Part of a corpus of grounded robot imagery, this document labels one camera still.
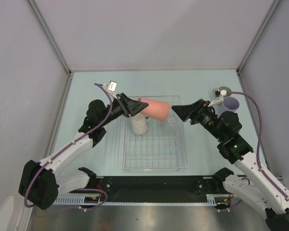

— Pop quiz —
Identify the lavender plastic cup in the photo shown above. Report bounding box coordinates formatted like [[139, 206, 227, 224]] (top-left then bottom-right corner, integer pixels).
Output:
[[220, 97, 240, 114]]

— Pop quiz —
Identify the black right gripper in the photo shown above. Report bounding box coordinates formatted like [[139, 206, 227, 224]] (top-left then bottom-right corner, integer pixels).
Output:
[[171, 98, 225, 141]]

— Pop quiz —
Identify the white ceramic mug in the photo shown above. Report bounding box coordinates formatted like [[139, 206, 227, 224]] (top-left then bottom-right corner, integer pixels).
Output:
[[131, 113, 151, 135]]

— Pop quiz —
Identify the aluminium frame post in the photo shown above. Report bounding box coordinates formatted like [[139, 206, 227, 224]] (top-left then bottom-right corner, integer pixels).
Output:
[[236, 0, 283, 75], [25, 0, 71, 76]]

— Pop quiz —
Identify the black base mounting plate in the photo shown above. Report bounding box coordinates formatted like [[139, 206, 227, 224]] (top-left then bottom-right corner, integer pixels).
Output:
[[69, 175, 241, 203]]

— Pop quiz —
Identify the white slotted cable duct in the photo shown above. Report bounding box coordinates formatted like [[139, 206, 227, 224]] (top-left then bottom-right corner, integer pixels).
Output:
[[52, 193, 231, 207]]

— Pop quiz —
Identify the light green plastic cup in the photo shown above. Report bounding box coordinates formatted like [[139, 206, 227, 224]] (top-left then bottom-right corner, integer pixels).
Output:
[[219, 86, 231, 93]]

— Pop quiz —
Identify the left aluminium frame post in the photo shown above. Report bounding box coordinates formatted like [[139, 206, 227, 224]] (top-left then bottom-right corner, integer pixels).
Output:
[[25, 0, 71, 76]]

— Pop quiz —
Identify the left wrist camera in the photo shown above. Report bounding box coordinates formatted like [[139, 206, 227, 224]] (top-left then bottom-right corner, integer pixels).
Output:
[[102, 80, 118, 99]]

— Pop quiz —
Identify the white wire dish rack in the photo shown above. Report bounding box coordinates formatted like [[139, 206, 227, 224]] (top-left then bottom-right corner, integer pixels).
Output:
[[121, 95, 189, 172]]

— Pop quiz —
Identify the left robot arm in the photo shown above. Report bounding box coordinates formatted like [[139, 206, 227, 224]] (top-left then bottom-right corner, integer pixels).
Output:
[[18, 93, 149, 210]]

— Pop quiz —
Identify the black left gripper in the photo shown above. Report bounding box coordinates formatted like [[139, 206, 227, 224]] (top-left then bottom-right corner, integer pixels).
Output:
[[99, 92, 147, 127]]

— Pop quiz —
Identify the clear glass cup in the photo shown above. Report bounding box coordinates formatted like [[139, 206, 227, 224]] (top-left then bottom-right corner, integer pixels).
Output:
[[164, 115, 178, 137]]

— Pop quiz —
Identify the pink plastic cup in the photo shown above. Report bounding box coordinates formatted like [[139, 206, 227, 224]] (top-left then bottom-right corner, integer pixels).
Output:
[[138, 98, 170, 121]]

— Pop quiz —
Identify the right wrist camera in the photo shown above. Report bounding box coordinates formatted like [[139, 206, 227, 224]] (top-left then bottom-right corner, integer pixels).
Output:
[[208, 89, 227, 107]]

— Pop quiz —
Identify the right aluminium frame post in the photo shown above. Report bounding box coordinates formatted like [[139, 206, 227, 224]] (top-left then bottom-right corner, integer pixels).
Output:
[[236, 0, 283, 75]]

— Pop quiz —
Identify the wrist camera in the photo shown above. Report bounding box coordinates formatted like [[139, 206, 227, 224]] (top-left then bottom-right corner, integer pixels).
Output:
[[102, 80, 118, 99], [208, 89, 227, 107]]

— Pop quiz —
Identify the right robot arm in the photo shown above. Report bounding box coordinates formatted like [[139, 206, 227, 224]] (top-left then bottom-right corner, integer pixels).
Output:
[[172, 99, 289, 231]]

